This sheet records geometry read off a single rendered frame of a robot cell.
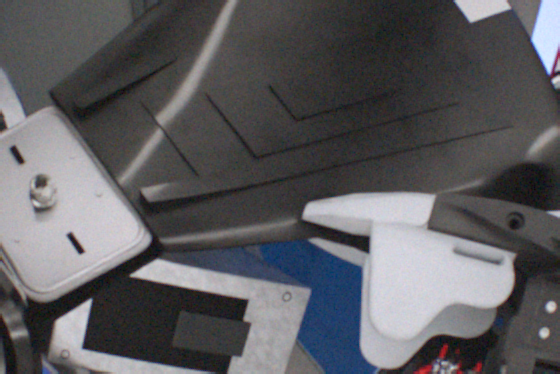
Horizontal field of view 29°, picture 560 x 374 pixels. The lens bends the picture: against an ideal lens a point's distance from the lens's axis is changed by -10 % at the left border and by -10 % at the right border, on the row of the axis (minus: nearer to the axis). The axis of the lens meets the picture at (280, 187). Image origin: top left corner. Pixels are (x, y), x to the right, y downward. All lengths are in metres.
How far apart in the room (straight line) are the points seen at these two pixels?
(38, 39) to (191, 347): 1.01
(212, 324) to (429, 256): 0.21
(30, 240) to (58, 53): 1.19
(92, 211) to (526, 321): 0.18
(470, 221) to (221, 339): 0.23
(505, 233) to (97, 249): 0.16
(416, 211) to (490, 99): 0.11
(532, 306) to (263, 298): 0.23
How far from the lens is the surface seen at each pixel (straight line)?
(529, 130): 0.56
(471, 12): 0.57
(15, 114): 0.67
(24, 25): 1.56
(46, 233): 0.48
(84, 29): 1.65
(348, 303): 1.35
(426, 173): 0.52
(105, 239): 0.47
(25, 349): 0.43
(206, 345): 0.64
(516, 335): 0.46
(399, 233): 0.46
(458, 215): 0.46
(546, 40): 0.73
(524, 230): 0.45
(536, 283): 0.47
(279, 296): 0.66
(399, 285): 0.46
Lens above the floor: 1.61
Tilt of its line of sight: 60 degrees down
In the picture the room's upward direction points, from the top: 5 degrees clockwise
